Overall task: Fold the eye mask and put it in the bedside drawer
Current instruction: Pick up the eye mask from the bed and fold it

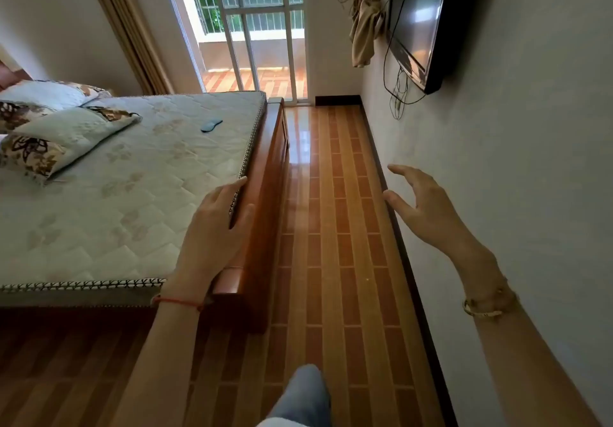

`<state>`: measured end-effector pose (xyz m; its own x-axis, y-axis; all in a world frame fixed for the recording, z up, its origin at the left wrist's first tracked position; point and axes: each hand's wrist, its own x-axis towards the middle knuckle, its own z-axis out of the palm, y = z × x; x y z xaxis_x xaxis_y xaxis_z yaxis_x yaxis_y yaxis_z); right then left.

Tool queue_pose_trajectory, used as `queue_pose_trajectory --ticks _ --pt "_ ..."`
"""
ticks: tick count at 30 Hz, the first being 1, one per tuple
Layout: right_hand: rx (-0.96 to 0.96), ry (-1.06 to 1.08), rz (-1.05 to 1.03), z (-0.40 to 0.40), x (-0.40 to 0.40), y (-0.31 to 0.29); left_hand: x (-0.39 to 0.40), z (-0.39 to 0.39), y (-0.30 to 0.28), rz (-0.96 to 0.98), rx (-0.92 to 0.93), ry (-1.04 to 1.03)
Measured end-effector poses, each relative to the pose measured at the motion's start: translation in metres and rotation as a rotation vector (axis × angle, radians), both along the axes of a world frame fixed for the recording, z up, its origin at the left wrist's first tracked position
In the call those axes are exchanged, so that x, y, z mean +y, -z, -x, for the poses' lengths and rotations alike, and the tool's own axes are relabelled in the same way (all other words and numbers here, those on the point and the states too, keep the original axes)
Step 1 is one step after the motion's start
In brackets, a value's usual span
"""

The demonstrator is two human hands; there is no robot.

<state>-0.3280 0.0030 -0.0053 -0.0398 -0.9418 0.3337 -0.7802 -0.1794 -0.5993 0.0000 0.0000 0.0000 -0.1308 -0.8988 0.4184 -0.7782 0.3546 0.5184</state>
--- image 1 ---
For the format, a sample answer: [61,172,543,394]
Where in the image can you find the white quilted mattress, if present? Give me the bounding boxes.
[0,90,268,308]

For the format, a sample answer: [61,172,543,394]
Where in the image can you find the beige curtain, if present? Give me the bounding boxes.
[79,0,176,96]

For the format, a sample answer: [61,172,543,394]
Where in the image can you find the floral fringed pillow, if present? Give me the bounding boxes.
[0,80,114,133]
[0,105,143,183]

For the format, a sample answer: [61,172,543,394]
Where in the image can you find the white framed sliding glass door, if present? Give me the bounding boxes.
[158,0,310,106]

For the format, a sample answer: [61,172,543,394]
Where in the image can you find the red-brown wooden bed frame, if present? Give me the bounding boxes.
[0,60,291,336]

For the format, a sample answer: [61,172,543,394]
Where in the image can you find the thin gold chain bracelet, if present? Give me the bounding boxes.
[471,278,513,301]

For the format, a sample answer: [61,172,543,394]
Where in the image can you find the gold bangle bracelet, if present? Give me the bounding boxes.
[462,292,520,321]

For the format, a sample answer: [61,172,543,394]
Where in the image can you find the red string bracelet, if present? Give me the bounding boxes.
[151,295,204,311]

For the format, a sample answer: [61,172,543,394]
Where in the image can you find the black television cable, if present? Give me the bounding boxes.
[382,0,427,121]

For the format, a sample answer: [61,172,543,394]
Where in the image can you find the person's right hand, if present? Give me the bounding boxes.
[382,164,495,268]

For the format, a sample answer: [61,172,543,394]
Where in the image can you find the person's left hand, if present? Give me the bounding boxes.
[162,176,257,306]

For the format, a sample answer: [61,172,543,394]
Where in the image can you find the person's right forearm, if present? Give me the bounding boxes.
[450,248,603,427]

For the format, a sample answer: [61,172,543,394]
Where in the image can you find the person's left forearm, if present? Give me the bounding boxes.
[109,297,211,427]

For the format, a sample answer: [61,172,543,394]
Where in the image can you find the blue jeans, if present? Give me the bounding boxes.
[256,363,332,427]

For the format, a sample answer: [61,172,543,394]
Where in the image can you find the beige hanging cloth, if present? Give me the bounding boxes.
[348,0,388,69]

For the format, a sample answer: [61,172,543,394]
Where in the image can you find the black wall television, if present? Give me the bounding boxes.
[386,0,485,95]

